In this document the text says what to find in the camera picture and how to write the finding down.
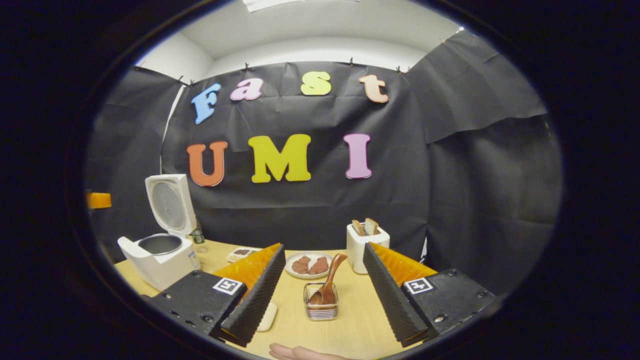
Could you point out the clear water bottle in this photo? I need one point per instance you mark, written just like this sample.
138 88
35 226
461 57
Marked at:
199 237

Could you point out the white rice cooker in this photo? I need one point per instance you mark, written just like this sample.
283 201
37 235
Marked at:
165 270

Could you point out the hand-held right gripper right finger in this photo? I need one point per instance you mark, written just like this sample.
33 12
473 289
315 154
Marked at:
392 300

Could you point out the white toaster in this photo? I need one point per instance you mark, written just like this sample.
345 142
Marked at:
357 250

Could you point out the long ceiling light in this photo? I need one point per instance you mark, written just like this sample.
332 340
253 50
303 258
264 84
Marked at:
265 4

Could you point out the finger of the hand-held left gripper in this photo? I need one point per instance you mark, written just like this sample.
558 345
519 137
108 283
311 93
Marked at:
100 200

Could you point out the clear rice container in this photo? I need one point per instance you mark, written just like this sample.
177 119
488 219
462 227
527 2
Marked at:
267 317

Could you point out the white round plate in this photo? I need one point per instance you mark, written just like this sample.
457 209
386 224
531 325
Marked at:
288 265

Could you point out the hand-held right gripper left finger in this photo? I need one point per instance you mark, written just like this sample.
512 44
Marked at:
260 300

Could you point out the black backdrop cloth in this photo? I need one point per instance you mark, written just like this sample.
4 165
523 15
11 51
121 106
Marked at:
310 200

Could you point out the brown meat piece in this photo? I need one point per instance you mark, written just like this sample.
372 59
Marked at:
301 265
319 266

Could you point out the white divided bean dish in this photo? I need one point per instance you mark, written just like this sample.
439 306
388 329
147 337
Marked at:
240 257

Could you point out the brown wooden spoon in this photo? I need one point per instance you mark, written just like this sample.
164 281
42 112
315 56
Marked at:
325 295

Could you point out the toasted bread slice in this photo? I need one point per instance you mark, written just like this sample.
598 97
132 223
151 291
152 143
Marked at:
371 226
358 228

